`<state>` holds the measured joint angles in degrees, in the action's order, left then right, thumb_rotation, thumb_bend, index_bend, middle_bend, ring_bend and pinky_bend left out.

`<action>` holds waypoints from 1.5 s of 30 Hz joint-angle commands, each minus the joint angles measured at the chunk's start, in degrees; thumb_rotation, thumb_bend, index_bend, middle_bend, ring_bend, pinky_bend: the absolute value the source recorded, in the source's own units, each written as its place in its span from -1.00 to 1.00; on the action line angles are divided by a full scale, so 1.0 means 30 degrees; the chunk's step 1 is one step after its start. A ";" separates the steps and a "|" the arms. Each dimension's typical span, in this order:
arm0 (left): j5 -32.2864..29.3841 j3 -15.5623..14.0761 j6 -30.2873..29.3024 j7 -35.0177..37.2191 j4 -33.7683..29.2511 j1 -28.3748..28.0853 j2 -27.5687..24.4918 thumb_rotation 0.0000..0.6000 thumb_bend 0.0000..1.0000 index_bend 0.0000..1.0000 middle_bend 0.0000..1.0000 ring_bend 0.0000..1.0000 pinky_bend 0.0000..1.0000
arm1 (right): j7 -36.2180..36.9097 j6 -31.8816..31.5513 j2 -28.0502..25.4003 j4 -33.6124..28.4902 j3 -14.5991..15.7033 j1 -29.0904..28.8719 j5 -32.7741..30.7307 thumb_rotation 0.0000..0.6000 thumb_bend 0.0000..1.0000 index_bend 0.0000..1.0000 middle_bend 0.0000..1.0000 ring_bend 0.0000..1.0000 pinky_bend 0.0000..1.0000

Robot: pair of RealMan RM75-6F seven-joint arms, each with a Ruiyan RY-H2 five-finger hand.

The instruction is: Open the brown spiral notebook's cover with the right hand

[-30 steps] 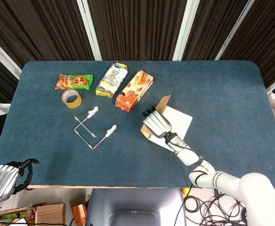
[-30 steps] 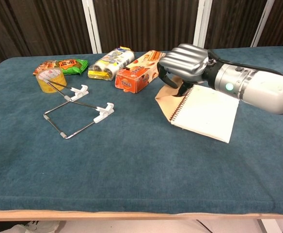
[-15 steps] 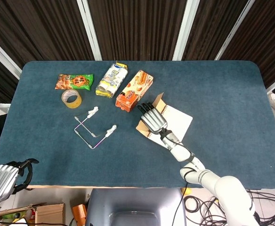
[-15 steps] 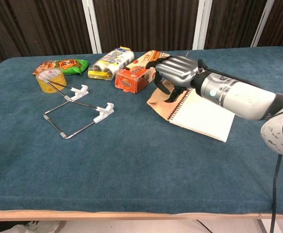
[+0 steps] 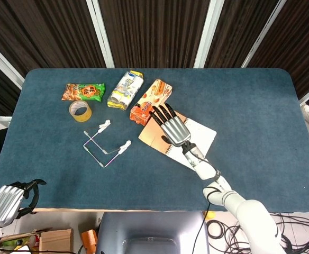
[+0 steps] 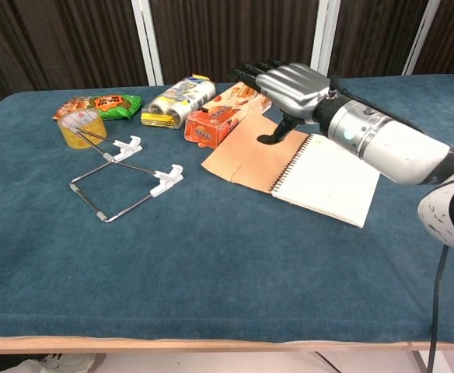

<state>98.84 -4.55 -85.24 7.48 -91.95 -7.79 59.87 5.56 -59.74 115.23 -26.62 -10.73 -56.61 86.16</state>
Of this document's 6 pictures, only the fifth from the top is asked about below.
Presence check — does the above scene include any black floor cable bundle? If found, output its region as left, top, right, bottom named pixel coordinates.
left=191, top=211, right=309, bottom=254

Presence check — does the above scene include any green yellow package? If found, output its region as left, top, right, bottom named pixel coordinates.
left=1, top=235, right=37, bottom=250

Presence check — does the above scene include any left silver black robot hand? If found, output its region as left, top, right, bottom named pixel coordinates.
left=0, top=179, right=47, bottom=227

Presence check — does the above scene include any green orange snack bag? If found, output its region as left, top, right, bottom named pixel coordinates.
left=61, top=83, right=106, bottom=102

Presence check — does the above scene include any orange biscuit box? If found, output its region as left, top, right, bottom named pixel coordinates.
left=129, top=78, right=174, bottom=126

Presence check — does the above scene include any white yellow roll pack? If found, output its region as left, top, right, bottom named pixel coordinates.
left=107, top=68, right=144, bottom=111

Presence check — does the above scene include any grey robot base body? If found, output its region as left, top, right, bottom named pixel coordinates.
left=95, top=211, right=210, bottom=254

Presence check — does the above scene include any brown kraft spiral notebook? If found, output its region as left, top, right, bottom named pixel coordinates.
left=138, top=110, right=217, bottom=170

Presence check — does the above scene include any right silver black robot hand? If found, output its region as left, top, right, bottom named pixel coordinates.
left=148, top=103, right=192, bottom=148

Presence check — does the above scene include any orange plastic object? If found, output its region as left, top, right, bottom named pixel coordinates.
left=80, top=229, right=98, bottom=254

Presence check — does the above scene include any brown cardboard box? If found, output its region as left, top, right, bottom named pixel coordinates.
left=39, top=228, right=75, bottom=254

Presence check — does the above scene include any blue felt table mat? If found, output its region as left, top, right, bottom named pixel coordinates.
left=0, top=67, right=309, bottom=213

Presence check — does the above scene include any clear packing tape roll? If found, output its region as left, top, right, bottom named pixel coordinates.
left=69, top=100, right=93, bottom=123

